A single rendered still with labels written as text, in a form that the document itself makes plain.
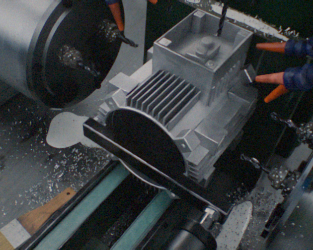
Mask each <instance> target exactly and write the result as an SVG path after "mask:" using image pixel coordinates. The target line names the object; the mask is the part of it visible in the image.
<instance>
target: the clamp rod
mask: <svg viewBox="0 0 313 250"><path fill-rule="evenodd" d="M211 210H212V209H210V210H209V211H208V212H203V213H202V215H201V216H200V218H199V219H198V220H197V221H198V222H199V223H201V224H203V225H204V226H205V227H206V228H207V229H209V230H210V229H211V227H212V226H213V225H214V223H215V221H216V220H215V218H216V216H217V215H218V214H217V213H216V214H215V216H212V215H211V214H210V212H211Z"/></svg>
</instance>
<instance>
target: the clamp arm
mask: <svg viewBox="0 0 313 250"><path fill-rule="evenodd" d="M82 127H83V134H84V136H85V137H87V138H88V139H90V140H91V141H93V142H94V143H96V144H98V145H99V146H101V147H102V148H104V149H105V150H107V151H108V152H110V153H111V154H113V155H115V156H116V157H118V158H119V159H121V160H122V161H124V162H125V163H127V164H128V165H130V166H132V167H133V168H135V169H136V170H138V171H139V172H141V173H142V174H144V175H145V176H147V177H149V178H150V179H152V180H153V181H155V182H156V183H158V184H159V185H161V186H162V187H164V188H166V189H167V190H169V191H170V192H172V193H173V194H175V195H176V196H178V197H180V198H181V199H183V200H184V201H186V202H187V203H189V204H191V205H192V206H194V207H195V208H197V209H198V210H200V211H201V212H208V211H209V210H210V209H212V210H211V212H210V214H211V215H212V216H215V214H216V213H217V214H218V215H217V216H216V218H215V220H216V221H217V222H218V223H220V224H221V225H223V224H225V222H226V221H227V219H228V217H229V216H230V213H231V211H232V209H233V207H234V206H233V205H232V204H230V203H229V202H227V201H226V200H224V199H222V198H221V197H219V196H218V195H216V194H214V193H213V192H211V191H209V190H208V189H206V188H205V187H203V186H201V185H200V184H198V183H197V182H195V181H193V180H192V179H191V176H189V175H188V174H186V173H183V174H182V173H180V172H179V171H177V170H176V169H174V168H173V167H171V166H169V165H168V164H166V163H164V162H163V161H161V160H160V159H158V158H156V157H155V156H153V155H152V154H150V153H148V152H146V151H145V150H143V149H142V148H140V147H138V146H137V145H135V144H134V143H132V142H130V141H129V140H127V139H125V138H124V137H122V136H121V135H119V134H117V133H116V132H114V131H113V130H111V129H109V128H108V127H107V124H105V123H103V122H102V121H101V122H98V121H96V120H95V119H93V118H91V117H90V118H88V119H87V120H86V121H85V122H84V123H83V124H82Z"/></svg>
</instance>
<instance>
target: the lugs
mask: <svg viewBox="0 0 313 250"><path fill-rule="evenodd" d="M238 77H239V79H240V81H241V83H242V85H244V84H248V83H251V82H253V81H254V79H255V78H256V77H257V74H256V72H255V70H254V69H253V67H252V65H251V64H250V63H249V64H246V65H244V66H243V68H241V69H240V71H239V74H238ZM126 97H127V96H126V95H125V93H124V92H123V90H122V89H117V90H115V91H112V92H111V93H110V94H108V95H107V96H106V97H105V98H104V99H103V100H104V101H105V103H106V104H107V106H108V107H109V109H111V110H112V109H115V108H119V107H120V106H121V105H122V104H123V103H124V102H125V101H126ZM174 141H175V142H176V144H177V145H178V147H179V148H180V150H181V152H182V153H187V152H193V151H194V150H195V149H196V147H197V146H198V145H199V144H200V140H199V139H198V137H197V136H196V134H195V132H194V131H193V129H191V128H190V129H185V130H182V131H181V132H180V133H179V134H178V135H177V136H176V137H175V138H174ZM106 152H107V153H108V155H109V156H110V157H111V159H112V160H113V161H115V160H119V159H118V158H117V157H116V156H115V155H113V154H111V153H110V152H108V151H107V150H106ZM165 191H166V192H167V193H168V195H169V196H170V198H171V199H181V198H180V197H178V196H176V195H175V194H173V193H172V192H170V191H169V190H165Z"/></svg>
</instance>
